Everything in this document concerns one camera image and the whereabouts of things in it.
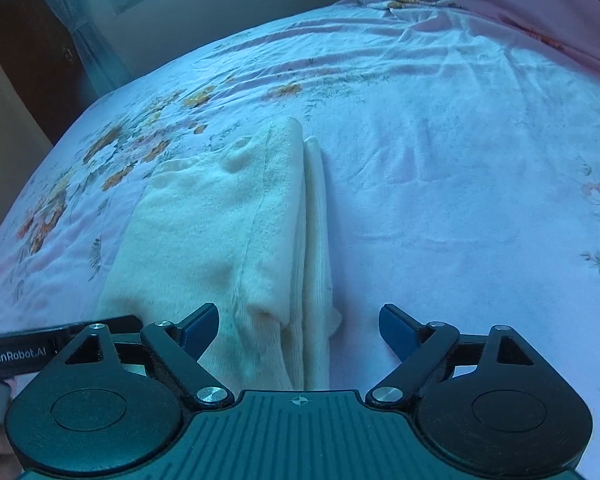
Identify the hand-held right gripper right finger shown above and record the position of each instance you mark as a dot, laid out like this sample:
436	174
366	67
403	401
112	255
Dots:
396	331

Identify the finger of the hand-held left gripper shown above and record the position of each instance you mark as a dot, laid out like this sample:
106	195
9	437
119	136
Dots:
120	324

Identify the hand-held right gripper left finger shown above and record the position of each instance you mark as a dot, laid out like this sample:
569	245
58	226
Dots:
201	331

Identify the white knit sweater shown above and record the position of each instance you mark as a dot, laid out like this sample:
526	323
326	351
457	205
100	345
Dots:
205	220

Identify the floral bedsheet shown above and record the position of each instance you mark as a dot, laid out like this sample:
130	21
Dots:
430	160

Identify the sheer curtain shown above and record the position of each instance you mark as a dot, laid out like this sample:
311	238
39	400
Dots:
95	45

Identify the dark wooden door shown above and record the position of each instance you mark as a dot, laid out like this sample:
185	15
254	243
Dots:
25	50

